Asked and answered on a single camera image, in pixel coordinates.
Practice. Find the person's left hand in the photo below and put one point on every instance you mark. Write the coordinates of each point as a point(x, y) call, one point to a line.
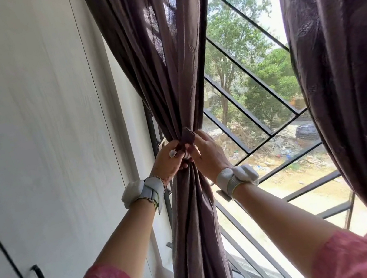
point(166, 163)

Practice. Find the person's right hand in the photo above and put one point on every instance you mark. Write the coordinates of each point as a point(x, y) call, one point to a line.
point(211, 157)

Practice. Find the person's left fingers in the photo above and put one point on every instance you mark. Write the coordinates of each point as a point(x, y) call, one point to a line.
point(181, 161)

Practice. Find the person's right fingers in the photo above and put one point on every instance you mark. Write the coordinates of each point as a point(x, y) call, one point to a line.
point(196, 149)

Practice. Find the brown curtain tieback strip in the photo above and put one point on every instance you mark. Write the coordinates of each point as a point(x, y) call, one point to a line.
point(188, 138)

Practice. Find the purple gathered curtain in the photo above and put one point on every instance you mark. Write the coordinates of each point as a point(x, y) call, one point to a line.
point(162, 59)

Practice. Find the person's right forearm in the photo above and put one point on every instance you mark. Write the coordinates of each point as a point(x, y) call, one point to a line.
point(279, 219)

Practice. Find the person's left forearm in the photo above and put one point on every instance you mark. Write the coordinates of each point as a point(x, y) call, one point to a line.
point(129, 235)

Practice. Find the white right wrist tracker band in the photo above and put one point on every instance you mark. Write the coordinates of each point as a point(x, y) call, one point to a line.
point(236, 179)

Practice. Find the white wrist tracker band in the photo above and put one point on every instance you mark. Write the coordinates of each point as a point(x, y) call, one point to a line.
point(140, 192)
point(236, 179)

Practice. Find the white left wrist tracker band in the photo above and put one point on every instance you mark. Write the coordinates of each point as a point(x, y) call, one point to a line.
point(140, 192)

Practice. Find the dark parked car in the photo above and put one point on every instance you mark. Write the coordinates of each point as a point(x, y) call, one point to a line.
point(306, 132)

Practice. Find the green trees outside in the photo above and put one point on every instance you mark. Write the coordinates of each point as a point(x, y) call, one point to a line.
point(240, 38)

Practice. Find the black metal window grille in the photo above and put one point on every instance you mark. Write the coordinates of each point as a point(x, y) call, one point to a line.
point(312, 186)

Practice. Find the white wardrobe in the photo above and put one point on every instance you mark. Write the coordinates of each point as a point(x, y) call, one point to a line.
point(27, 136)

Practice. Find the purple hanging curtain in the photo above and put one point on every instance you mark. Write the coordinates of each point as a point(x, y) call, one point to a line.
point(343, 63)

